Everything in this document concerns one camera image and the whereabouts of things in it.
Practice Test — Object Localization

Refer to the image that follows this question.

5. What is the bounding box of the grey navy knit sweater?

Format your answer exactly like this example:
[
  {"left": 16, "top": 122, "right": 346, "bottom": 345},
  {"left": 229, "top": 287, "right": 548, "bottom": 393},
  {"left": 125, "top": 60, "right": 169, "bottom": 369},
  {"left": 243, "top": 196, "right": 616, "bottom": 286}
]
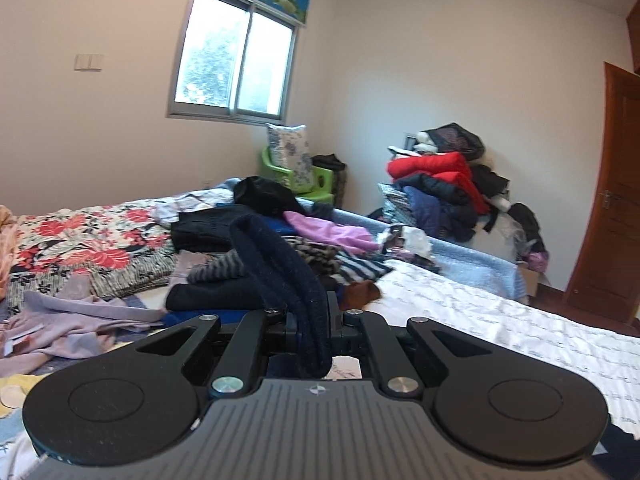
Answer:
[{"left": 230, "top": 214, "right": 332, "bottom": 378}]

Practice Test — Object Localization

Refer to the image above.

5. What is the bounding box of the folded dark clothes stack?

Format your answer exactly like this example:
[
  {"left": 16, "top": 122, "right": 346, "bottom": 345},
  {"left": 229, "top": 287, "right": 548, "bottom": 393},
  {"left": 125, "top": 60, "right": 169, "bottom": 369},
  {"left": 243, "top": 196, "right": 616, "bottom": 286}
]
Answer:
[{"left": 164, "top": 175, "right": 396, "bottom": 326}]

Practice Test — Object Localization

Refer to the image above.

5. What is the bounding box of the dark clothes heap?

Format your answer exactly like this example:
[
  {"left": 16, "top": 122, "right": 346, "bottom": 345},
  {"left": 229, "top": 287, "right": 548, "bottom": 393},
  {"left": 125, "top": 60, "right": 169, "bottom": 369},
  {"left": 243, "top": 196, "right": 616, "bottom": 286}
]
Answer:
[{"left": 378, "top": 122, "right": 550, "bottom": 274}]

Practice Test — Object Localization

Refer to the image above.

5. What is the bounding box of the white plastic bag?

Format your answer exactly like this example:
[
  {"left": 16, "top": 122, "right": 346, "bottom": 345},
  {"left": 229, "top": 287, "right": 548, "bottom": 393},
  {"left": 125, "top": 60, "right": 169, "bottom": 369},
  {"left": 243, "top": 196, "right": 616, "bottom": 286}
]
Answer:
[{"left": 378, "top": 224, "right": 438, "bottom": 272}]

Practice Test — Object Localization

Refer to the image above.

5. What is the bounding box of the light blue quilted blanket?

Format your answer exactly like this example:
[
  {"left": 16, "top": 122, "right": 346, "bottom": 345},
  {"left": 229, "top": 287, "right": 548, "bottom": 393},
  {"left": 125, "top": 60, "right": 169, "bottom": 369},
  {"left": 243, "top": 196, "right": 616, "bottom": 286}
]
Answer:
[{"left": 299, "top": 196, "right": 528, "bottom": 304}]

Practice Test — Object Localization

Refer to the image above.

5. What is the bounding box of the pink purple garment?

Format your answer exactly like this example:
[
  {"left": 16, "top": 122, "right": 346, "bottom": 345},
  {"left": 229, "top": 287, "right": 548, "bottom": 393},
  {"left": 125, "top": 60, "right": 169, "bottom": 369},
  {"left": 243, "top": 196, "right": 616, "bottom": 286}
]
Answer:
[{"left": 283, "top": 211, "right": 380, "bottom": 255}]

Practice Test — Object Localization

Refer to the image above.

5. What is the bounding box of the cardboard box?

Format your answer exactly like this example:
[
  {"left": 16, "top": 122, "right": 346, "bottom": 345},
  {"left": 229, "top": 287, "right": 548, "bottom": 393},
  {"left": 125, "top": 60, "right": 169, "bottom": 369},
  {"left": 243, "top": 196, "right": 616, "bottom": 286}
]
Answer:
[{"left": 518, "top": 261, "right": 539, "bottom": 297}]

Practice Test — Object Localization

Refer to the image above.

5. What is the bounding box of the floral red bedsheet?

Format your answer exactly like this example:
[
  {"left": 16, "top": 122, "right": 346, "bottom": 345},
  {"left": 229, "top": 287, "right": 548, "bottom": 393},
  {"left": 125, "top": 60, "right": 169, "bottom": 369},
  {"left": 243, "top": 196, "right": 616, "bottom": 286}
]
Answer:
[{"left": 6, "top": 200, "right": 176, "bottom": 313}]

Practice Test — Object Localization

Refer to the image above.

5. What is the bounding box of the lavender garment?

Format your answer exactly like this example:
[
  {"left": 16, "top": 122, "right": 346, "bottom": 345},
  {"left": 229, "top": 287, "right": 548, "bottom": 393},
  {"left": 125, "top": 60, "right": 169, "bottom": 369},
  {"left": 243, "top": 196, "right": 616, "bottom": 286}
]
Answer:
[{"left": 1, "top": 275, "right": 167, "bottom": 377}]

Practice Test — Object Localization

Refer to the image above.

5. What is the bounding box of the green plastic chair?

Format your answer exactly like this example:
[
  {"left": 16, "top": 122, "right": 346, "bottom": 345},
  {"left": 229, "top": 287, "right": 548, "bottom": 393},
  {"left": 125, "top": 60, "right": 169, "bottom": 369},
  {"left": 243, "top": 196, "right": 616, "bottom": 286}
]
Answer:
[{"left": 262, "top": 146, "right": 334, "bottom": 205}]

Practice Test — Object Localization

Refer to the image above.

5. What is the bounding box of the black bag on chair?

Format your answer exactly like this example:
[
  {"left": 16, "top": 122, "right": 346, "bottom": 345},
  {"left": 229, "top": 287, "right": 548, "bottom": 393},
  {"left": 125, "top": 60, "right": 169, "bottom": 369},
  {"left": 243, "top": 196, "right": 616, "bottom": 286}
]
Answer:
[{"left": 311, "top": 154, "right": 348, "bottom": 208}]

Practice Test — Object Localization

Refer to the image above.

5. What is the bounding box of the white script-print quilt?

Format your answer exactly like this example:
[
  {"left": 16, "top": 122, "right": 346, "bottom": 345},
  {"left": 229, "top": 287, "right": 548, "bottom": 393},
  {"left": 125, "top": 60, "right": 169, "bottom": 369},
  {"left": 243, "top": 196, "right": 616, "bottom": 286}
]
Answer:
[{"left": 335, "top": 260, "right": 639, "bottom": 437}]

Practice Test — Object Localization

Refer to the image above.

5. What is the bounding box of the red puffer jacket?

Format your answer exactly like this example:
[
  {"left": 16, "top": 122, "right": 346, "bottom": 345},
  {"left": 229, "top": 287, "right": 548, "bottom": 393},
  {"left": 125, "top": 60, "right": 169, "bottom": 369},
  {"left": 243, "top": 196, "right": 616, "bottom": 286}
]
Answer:
[{"left": 386, "top": 152, "right": 489, "bottom": 216}]

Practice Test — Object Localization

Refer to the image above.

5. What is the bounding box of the floral white pillow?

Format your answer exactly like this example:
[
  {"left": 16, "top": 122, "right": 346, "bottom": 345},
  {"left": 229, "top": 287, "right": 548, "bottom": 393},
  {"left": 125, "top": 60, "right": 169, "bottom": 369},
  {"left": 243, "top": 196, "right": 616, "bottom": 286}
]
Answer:
[{"left": 267, "top": 124, "right": 312, "bottom": 174}]

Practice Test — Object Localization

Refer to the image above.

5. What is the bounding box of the brown wooden door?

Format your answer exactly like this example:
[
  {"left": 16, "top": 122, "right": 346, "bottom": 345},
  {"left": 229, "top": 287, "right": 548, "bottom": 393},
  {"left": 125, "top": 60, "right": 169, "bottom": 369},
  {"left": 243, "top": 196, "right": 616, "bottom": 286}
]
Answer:
[{"left": 563, "top": 63, "right": 640, "bottom": 324}]

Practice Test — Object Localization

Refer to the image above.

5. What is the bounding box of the yellow garment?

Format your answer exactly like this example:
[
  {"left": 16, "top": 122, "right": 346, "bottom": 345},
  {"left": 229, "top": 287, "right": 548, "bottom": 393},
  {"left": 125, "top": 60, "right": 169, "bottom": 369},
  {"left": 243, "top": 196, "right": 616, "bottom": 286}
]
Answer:
[{"left": 0, "top": 374, "right": 47, "bottom": 418}]

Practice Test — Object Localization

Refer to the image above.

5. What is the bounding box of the sliding glass window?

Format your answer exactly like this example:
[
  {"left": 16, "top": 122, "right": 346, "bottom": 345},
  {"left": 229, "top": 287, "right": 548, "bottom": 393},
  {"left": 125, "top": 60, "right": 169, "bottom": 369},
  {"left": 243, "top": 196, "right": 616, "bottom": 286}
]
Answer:
[{"left": 167, "top": 0, "right": 298, "bottom": 125}]

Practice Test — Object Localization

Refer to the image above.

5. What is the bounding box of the wall light switch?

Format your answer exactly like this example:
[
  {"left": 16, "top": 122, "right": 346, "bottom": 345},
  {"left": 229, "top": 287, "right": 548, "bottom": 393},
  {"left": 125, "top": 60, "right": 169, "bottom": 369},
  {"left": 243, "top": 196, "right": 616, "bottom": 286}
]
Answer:
[{"left": 74, "top": 53, "right": 104, "bottom": 72}]

